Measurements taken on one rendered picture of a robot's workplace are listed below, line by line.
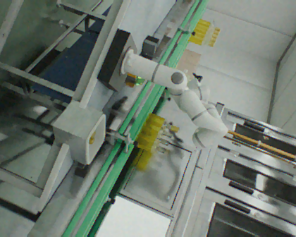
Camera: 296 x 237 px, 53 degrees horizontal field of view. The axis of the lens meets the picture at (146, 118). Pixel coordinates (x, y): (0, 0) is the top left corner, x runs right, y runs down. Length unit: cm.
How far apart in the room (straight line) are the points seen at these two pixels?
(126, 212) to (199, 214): 41
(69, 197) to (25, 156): 50
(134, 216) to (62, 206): 39
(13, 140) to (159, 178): 89
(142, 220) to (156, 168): 32
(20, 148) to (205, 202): 111
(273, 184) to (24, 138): 154
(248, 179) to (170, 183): 51
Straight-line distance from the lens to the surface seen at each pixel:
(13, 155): 187
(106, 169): 154
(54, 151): 147
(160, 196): 169
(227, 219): 180
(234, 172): 195
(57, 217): 143
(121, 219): 161
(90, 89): 139
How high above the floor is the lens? 121
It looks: 8 degrees down
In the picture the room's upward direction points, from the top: 112 degrees clockwise
